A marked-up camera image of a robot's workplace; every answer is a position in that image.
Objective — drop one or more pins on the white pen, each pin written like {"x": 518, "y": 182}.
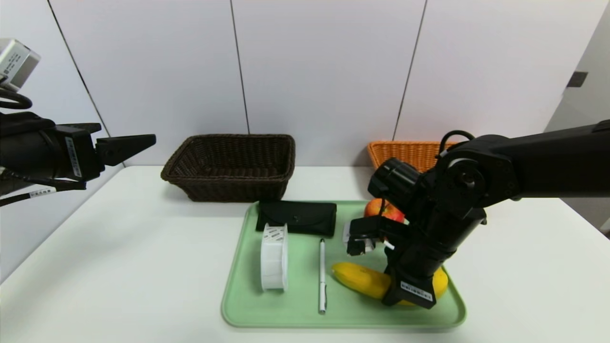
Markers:
{"x": 321, "y": 267}

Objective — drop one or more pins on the dark brown wicker basket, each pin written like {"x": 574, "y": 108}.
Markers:
{"x": 228, "y": 190}

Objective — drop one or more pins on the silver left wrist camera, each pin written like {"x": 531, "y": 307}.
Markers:
{"x": 14, "y": 59}

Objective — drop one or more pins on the light green plastic tray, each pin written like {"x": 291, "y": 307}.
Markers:
{"x": 295, "y": 305}

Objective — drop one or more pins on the black glasses case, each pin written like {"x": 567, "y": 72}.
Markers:
{"x": 295, "y": 216}

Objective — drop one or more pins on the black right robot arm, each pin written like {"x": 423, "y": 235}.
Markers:
{"x": 548, "y": 162}

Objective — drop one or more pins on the red apple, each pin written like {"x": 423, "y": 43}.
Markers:
{"x": 374, "y": 209}

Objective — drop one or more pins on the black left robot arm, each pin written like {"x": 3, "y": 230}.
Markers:
{"x": 24, "y": 147}

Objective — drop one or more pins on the yellow banana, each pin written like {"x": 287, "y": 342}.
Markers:
{"x": 357, "y": 278}

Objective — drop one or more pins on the white tape roll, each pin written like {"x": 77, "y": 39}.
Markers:
{"x": 274, "y": 262}

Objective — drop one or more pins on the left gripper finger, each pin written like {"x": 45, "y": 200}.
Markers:
{"x": 119, "y": 147}

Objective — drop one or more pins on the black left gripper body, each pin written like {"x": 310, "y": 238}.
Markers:
{"x": 77, "y": 155}

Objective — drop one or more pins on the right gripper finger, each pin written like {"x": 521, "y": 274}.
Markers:
{"x": 393, "y": 297}

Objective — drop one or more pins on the dark grey wall plate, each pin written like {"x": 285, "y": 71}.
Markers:
{"x": 575, "y": 79}

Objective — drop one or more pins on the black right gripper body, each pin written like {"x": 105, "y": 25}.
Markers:
{"x": 415, "y": 290}

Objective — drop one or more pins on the orange wicker basket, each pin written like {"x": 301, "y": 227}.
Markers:
{"x": 405, "y": 152}

